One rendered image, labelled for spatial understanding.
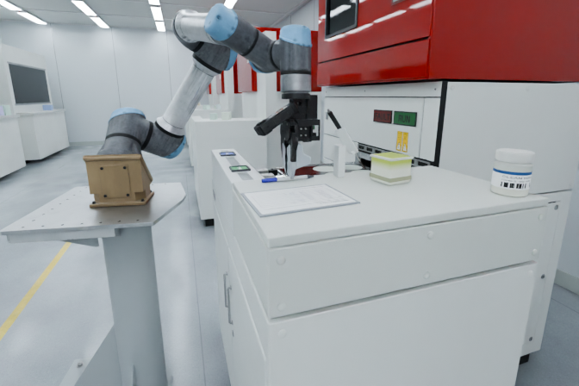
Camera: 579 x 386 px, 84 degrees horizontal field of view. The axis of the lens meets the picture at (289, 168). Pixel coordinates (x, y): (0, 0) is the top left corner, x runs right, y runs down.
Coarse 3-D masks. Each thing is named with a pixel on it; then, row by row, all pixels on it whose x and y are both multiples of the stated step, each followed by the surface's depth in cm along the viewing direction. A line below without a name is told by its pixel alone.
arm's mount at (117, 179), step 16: (96, 160) 102; (112, 160) 103; (128, 160) 104; (96, 176) 103; (112, 176) 104; (128, 176) 104; (144, 176) 109; (96, 192) 104; (112, 192) 105; (128, 192) 106; (144, 192) 109
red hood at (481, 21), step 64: (320, 0) 156; (384, 0) 109; (448, 0) 89; (512, 0) 96; (576, 0) 105; (320, 64) 161; (384, 64) 111; (448, 64) 94; (512, 64) 102; (576, 64) 111
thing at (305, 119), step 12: (288, 96) 76; (300, 96) 75; (312, 96) 78; (300, 108) 78; (312, 108) 79; (288, 120) 77; (300, 120) 76; (312, 120) 77; (288, 132) 77; (300, 132) 78; (312, 132) 78
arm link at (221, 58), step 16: (208, 48) 108; (224, 48) 110; (192, 64) 115; (208, 64) 111; (224, 64) 114; (192, 80) 114; (208, 80) 116; (176, 96) 117; (192, 96) 116; (176, 112) 118; (192, 112) 122; (160, 128) 119; (176, 128) 121; (160, 144) 120; (176, 144) 124
